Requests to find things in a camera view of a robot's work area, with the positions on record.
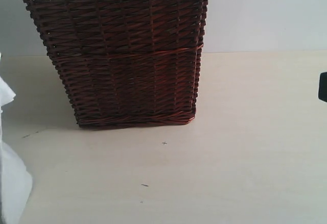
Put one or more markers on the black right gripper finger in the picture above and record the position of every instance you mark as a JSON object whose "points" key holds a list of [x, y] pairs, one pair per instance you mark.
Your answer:
{"points": [[322, 90]]}

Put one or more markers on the white t-shirt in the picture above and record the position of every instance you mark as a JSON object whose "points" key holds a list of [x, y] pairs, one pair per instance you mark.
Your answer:
{"points": [[16, 185]]}

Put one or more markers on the dark red wicker basket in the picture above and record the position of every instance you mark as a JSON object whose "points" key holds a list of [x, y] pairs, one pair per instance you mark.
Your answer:
{"points": [[125, 63]]}

